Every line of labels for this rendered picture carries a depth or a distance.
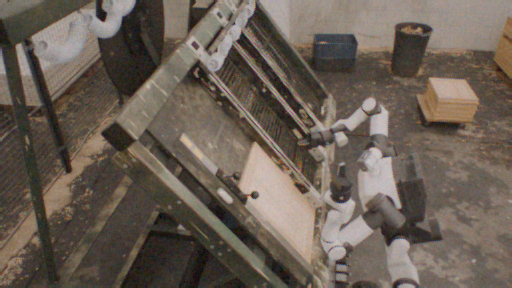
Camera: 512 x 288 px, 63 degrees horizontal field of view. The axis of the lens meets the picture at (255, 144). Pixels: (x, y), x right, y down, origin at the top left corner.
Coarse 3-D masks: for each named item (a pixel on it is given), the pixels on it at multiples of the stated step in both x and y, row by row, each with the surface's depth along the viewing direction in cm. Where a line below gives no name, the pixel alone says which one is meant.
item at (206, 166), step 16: (176, 144) 173; (192, 144) 176; (192, 160) 176; (208, 160) 180; (208, 176) 180; (240, 208) 187; (256, 208) 192; (272, 240) 195; (288, 256) 199; (304, 272) 204
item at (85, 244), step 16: (256, 112) 376; (304, 160) 377; (176, 176) 383; (112, 208) 261; (208, 208) 271; (96, 224) 249; (224, 224) 307; (144, 240) 319; (240, 240) 316; (80, 256) 229; (192, 256) 240; (64, 272) 220; (128, 272) 302; (192, 272) 230
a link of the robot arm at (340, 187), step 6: (336, 162) 165; (330, 168) 163; (336, 168) 164; (330, 174) 164; (336, 174) 161; (348, 174) 160; (336, 180) 161; (342, 180) 159; (348, 180) 159; (330, 186) 167; (336, 186) 164; (342, 186) 158; (348, 186) 157; (330, 192) 168; (336, 192) 165; (342, 192) 162; (348, 192) 164; (336, 198) 167; (342, 198) 166
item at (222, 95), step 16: (192, 48) 199; (224, 48) 200; (208, 80) 209; (224, 96) 212; (240, 112) 216; (240, 128) 221; (256, 128) 221; (272, 144) 228; (272, 160) 230; (288, 160) 233; (304, 192) 239
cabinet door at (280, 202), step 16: (256, 144) 224; (256, 160) 216; (256, 176) 210; (272, 176) 223; (272, 192) 215; (288, 192) 228; (272, 208) 208; (288, 208) 220; (304, 208) 235; (272, 224) 201; (288, 224) 213; (304, 224) 226; (288, 240) 205; (304, 240) 218; (304, 256) 210
